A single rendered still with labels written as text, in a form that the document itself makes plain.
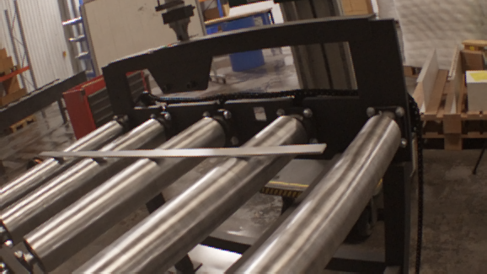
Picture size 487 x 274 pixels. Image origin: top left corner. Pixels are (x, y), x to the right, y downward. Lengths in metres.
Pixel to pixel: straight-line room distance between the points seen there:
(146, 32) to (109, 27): 0.62
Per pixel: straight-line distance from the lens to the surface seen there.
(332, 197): 0.73
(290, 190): 2.04
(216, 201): 0.88
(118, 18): 5.94
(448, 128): 2.79
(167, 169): 1.16
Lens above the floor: 1.28
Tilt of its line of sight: 19 degrees down
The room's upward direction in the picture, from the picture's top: 14 degrees counter-clockwise
